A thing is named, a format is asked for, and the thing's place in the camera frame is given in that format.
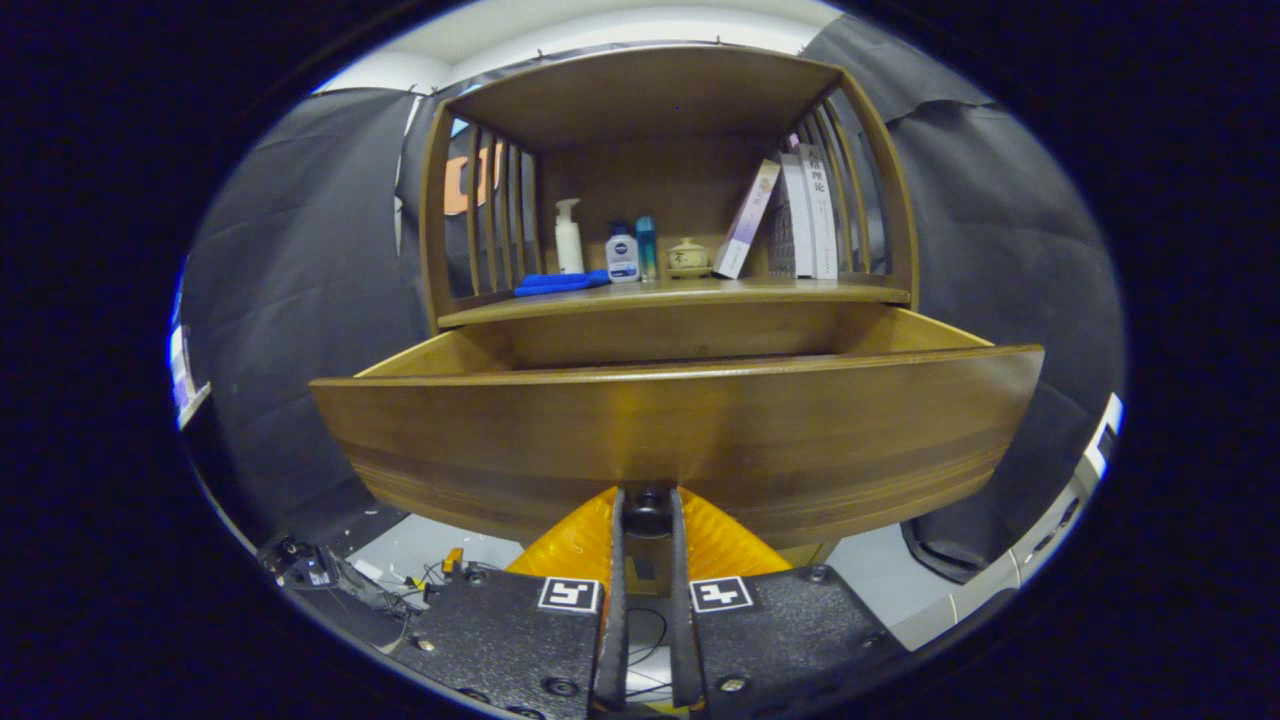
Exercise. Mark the white pump bottle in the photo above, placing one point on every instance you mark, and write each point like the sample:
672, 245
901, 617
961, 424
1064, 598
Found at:
569, 245

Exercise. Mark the white book with black lettering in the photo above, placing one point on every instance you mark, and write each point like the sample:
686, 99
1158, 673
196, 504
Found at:
822, 215

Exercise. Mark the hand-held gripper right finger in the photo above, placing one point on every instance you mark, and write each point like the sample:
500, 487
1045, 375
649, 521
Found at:
790, 640

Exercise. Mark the wooden countertop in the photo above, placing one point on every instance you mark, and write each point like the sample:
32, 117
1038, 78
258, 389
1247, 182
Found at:
700, 292

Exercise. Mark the dark patterned book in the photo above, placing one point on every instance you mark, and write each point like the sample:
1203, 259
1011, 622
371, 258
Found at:
782, 240

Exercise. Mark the purple and white book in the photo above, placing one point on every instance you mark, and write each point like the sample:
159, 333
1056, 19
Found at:
745, 225

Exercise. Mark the wooden drawer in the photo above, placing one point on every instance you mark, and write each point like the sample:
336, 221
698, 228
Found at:
700, 430

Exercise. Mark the slim blue bottle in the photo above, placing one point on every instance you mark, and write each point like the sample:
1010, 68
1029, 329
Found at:
647, 250

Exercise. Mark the white furniture piece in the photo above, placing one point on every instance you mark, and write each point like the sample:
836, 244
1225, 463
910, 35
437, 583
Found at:
1060, 520

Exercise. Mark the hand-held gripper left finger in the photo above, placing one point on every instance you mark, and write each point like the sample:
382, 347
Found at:
500, 640

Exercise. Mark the cream lidded tea cup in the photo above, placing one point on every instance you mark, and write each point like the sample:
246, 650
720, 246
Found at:
689, 256

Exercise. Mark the blue folded cloth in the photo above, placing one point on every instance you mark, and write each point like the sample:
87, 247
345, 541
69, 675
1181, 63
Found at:
555, 284

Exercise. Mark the wooden cabinet with slatted shelf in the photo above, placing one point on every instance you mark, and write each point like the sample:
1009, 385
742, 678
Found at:
650, 100

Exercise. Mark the white bottle with dark cap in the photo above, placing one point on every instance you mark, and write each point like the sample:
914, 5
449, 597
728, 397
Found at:
622, 260

